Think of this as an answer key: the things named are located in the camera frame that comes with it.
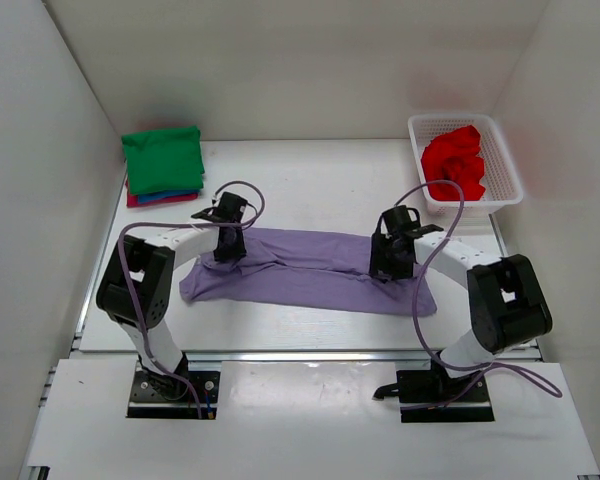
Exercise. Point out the red crumpled t-shirt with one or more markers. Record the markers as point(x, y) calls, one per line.
point(455, 157)

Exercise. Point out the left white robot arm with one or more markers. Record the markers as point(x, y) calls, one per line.
point(136, 287)

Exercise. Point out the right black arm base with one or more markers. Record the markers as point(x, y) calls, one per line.
point(432, 396)

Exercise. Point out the green folded t-shirt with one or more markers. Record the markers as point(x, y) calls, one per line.
point(164, 160)

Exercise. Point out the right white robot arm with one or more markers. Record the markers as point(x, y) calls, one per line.
point(506, 303)

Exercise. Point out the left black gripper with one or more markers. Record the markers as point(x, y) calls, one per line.
point(238, 251)

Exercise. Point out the white plastic basket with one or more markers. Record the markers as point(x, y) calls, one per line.
point(503, 187)

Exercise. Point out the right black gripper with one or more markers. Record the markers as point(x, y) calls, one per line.
point(378, 265)

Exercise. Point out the blue folded t-shirt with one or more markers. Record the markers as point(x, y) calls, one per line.
point(167, 196)

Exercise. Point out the magenta folded t-shirt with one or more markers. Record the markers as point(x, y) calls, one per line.
point(131, 199)

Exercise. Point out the purple t-shirt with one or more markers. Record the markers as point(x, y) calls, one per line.
point(325, 270)

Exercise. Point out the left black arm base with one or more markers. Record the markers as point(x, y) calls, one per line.
point(154, 397)

